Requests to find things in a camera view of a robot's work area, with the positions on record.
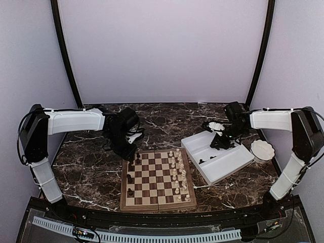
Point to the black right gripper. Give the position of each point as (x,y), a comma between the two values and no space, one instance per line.
(224,144)

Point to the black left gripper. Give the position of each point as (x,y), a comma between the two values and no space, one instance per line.
(126,154)

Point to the white divided plastic tray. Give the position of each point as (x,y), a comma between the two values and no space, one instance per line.
(223,165)

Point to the dark chess knight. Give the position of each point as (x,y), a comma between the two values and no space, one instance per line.
(130,168)

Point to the dark chess king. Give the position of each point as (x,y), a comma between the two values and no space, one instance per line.
(129,179)

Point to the dark chess queen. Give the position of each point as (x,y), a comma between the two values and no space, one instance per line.
(130,192)

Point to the wooden chess board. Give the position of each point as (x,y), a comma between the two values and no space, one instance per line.
(148,184)

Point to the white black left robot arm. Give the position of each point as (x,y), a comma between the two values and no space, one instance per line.
(42,131)

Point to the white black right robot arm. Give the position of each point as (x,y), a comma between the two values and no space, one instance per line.
(301,125)

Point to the pile of dark chess pieces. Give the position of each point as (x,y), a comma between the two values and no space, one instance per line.
(201,161)

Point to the white chess piece row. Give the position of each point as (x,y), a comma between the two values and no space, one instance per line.
(176,182)

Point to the white scalloped bowl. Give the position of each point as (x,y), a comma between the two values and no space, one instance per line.
(262,151)

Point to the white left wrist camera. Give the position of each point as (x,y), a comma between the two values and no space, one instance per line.
(131,138)

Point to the black front rail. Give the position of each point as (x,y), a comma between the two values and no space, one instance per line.
(244,217)

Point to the white slotted cable duct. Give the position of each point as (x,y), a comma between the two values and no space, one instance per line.
(135,234)

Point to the right black frame post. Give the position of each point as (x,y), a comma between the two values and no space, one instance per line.
(262,52)

